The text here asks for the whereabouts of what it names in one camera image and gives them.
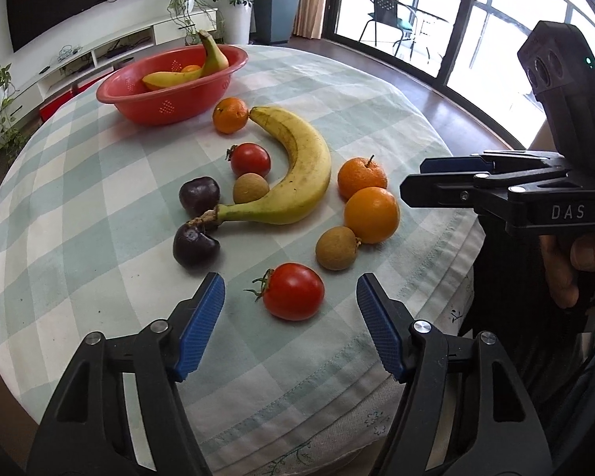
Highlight large spotted yellow banana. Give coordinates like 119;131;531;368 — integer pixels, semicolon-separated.
186;106;333;231

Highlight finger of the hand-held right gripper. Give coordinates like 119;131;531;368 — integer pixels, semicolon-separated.
400;167;526;209
420;150;571;175

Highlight large red tomato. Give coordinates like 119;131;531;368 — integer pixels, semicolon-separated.
244;263;325;321

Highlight balcony table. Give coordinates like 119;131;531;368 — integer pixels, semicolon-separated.
411;10;449;65

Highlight black balcony chair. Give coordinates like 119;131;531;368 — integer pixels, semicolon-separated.
359;0;420;55

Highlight white television cabinet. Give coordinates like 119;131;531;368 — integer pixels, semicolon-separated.
10;12;225;110

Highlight schefflera in white pot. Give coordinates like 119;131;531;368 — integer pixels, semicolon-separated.
205;0;256;45

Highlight small red tomato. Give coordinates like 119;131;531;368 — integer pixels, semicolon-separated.
225;142;272;179

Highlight beige curtain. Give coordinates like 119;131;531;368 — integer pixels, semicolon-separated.
290;0;345;40

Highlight large smooth orange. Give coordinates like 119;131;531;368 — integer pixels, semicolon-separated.
344;186;401;245

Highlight dark purple fruit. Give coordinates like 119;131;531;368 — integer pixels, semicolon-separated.
173;223;222;269
179;177;221;219

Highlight small pothos in white pot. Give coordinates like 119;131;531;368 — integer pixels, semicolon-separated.
0;63;19;110

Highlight tall plant in dark pot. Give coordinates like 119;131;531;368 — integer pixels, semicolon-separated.
228;0;302;44

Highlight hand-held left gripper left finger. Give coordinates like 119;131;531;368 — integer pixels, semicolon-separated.
27;273;226;476

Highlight large brown round fruit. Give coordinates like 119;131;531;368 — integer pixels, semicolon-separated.
315;225;363;271

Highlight mandarin with long stem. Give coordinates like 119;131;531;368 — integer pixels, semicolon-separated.
337;155;388;200

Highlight person's right hand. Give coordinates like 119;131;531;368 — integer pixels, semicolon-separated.
540;230;595;309

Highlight black media device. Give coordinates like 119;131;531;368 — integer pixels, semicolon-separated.
106;44;150;58

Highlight mandarin with green calyx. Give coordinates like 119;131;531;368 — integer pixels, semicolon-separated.
213;97;250;134

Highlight red storage box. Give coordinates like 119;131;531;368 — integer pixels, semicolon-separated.
72;77;105;96
40;90;75;122

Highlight trailing pothos in white pot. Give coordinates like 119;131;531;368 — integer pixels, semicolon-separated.
166;0;215;46

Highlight person's dark trousers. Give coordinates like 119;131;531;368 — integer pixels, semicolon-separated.
459;208;595;476

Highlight red plastic basket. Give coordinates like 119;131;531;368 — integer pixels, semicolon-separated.
96;44;250;126

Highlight small brown round fruit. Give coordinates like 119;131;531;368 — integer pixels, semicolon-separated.
232;173;270;205

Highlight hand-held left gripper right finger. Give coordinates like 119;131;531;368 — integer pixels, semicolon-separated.
357;273;553;476

